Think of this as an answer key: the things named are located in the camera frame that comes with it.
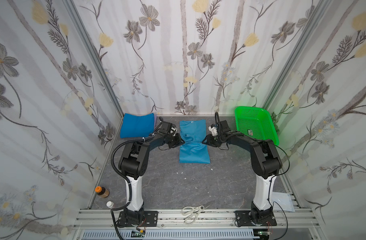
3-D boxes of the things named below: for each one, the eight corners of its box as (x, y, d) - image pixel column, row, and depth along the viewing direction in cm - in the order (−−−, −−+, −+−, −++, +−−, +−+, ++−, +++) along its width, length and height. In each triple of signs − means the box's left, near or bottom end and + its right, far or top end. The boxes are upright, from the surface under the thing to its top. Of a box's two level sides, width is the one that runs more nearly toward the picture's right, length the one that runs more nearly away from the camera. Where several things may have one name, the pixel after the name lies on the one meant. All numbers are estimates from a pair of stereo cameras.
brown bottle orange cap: (101, 198, 83) (93, 193, 75) (103, 191, 85) (96, 186, 77) (108, 198, 83) (100, 193, 75) (110, 191, 85) (103, 186, 77)
